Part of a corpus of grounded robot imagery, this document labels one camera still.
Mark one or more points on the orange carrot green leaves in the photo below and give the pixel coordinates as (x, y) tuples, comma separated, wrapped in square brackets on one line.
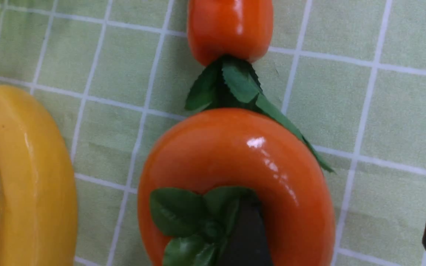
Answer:
[(226, 37)]

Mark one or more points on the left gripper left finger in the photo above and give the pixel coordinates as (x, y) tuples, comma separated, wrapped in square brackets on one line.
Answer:
[(247, 245)]

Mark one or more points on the yellow banana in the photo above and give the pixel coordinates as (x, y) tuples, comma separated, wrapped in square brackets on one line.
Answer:
[(38, 198)]

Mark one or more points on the green checkered tablecloth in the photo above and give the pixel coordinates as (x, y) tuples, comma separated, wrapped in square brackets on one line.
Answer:
[(350, 74)]

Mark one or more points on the orange persimmon green calyx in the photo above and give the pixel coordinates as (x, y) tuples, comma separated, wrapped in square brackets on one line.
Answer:
[(197, 172)]

